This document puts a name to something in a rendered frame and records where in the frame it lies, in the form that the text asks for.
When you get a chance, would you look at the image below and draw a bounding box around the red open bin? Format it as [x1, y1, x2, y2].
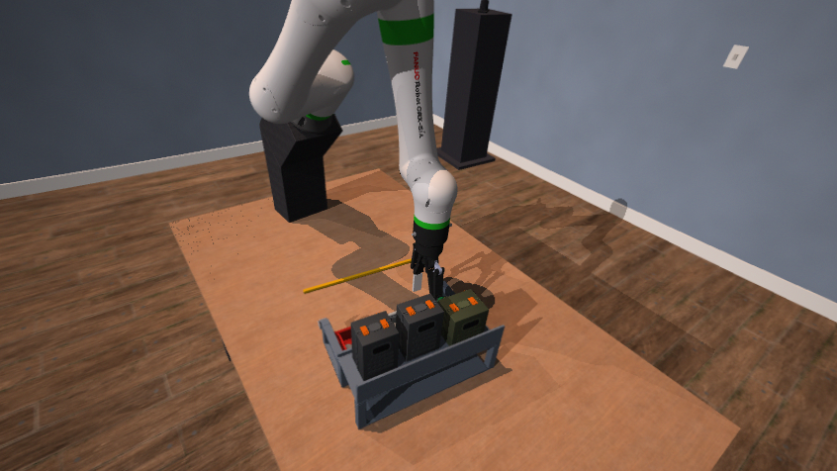
[335, 327, 351, 350]

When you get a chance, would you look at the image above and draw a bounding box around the orange retaining rail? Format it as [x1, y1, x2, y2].
[304, 259, 412, 294]

